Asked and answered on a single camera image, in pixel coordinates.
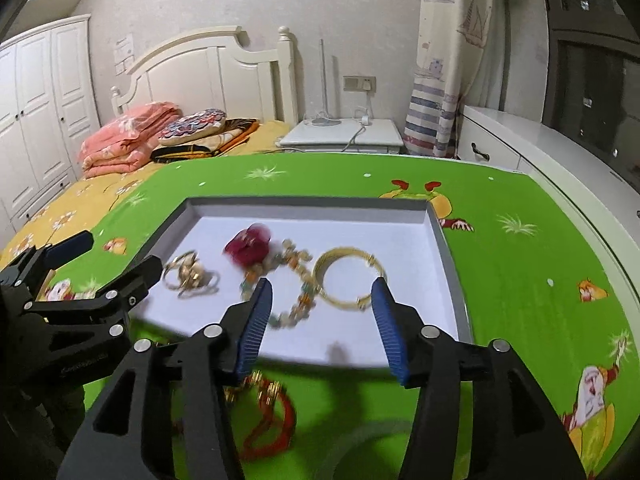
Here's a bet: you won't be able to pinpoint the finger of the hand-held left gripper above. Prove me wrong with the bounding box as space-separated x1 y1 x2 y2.
24 256 166 337
0 231 96 289

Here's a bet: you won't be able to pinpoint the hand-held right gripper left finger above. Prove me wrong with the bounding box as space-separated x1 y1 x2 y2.
57 277 275 480

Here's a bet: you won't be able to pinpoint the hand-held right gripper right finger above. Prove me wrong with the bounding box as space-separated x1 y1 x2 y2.
370 276 588 480

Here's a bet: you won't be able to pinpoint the gold ring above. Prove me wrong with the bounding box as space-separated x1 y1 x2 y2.
162 251 222 298

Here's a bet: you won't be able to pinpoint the multicolour beaded bracelet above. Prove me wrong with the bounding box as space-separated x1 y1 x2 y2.
240 240 321 331

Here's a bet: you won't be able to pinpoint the red cord bracelet gold charms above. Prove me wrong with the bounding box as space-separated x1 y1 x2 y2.
222 370 298 461

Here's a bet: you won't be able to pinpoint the gold bangle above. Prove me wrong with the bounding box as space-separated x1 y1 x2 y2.
312 246 388 312

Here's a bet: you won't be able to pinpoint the grey cardboard tray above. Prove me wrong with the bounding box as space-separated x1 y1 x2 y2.
132 196 475 373

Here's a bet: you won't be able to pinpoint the yellow floral bed sheet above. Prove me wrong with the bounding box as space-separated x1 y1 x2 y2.
0 120 296 271

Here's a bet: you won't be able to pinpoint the red flower hair clip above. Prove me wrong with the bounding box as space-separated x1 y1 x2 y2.
224 225 273 265

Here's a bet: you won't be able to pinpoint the pink folded quilt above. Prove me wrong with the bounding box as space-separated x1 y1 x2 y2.
79 101 182 179

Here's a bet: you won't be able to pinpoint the green cartoon printed cloth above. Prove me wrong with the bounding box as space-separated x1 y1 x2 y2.
37 152 640 480

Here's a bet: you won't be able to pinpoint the white wardrobe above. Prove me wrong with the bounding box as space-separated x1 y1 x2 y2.
0 14 103 233

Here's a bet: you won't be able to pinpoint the patterned embroidered pillow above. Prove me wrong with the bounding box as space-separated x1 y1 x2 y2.
159 108 227 147

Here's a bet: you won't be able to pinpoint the orange black folded blanket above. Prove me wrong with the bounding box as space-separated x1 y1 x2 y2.
150 117 261 163

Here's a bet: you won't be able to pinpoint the white nightstand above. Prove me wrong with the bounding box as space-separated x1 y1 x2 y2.
276 118 403 156

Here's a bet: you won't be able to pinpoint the white bed headboard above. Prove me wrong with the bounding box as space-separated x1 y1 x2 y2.
110 25 298 128

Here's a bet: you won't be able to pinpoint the white dresser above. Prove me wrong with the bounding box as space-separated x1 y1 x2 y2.
457 105 640 306

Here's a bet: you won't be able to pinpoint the sailboat print curtain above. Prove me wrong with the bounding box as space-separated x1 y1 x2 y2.
402 0 501 159

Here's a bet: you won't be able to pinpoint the white cable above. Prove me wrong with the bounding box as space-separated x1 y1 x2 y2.
341 91 375 153

